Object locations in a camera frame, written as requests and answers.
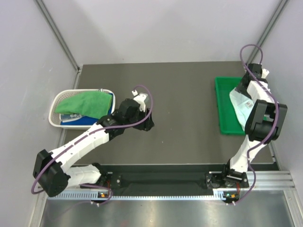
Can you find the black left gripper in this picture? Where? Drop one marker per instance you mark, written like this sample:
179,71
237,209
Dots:
147,125

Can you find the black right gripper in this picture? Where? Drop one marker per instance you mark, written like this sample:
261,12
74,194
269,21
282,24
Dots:
240,89

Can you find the pale mint towel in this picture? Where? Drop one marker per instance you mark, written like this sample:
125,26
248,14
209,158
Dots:
242,106

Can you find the green towel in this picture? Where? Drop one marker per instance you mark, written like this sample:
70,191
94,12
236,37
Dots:
94,104

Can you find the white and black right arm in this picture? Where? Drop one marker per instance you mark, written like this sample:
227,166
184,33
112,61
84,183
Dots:
260,116

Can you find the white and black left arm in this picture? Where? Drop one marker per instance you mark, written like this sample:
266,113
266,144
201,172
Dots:
54,170

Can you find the green plastic bin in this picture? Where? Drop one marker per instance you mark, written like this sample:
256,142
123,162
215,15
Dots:
228,122

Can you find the white plastic basket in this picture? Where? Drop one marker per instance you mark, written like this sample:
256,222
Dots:
54,119

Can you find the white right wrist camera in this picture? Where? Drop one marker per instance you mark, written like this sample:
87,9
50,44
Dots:
265,73

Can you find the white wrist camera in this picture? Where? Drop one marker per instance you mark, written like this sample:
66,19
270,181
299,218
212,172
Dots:
142,99
265,73

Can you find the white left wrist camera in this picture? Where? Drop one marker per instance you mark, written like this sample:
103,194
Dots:
142,99

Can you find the right aluminium corner post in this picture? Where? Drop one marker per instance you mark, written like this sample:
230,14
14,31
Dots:
282,4

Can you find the aluminium corner post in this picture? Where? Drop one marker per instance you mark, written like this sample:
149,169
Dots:
282,4
55,30

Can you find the grey slotted cable duct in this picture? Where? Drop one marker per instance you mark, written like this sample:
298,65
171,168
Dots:
96,195

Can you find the aluminium frame rail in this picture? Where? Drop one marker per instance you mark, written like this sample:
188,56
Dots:
273,180

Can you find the left aluminium corner post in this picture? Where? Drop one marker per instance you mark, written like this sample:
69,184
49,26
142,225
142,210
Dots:
55,30

